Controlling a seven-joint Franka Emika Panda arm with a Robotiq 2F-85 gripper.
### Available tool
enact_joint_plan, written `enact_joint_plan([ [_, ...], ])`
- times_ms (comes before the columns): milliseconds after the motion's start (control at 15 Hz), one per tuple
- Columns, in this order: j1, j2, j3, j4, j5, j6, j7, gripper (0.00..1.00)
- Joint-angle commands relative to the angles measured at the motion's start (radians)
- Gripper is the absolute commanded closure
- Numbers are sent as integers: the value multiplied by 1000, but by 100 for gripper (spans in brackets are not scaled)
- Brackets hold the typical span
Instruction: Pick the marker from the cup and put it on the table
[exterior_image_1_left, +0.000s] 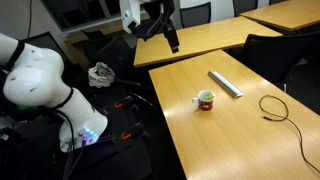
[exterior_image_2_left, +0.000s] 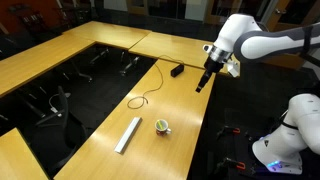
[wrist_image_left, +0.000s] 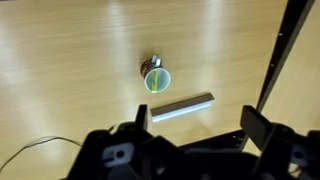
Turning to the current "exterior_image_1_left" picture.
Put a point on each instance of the white and red mug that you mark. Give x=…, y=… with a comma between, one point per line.
x=204, y=102

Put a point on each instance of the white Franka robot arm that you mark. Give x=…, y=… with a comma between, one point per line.
x=33, y=76

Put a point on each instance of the wooden conference table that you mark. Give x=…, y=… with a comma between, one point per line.
x=200, y=41
x=283, y=14

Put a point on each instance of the crumpled white cloth bag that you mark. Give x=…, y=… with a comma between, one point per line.
x=101, y=75

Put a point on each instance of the black mesh office chair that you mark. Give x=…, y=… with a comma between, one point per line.
x=276, y=53

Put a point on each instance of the long silver metal bar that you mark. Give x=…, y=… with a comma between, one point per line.
x=226, y=85

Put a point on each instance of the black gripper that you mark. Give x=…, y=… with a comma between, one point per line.
x=166, y=10

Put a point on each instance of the black robot stand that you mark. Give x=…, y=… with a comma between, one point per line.
x=110, y=156

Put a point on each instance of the orange-tipped black clamp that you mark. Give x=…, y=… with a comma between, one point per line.
x=126, y=135
x=118, y=105

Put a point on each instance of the yellow-green marker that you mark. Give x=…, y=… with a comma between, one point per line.
x=210, y=97

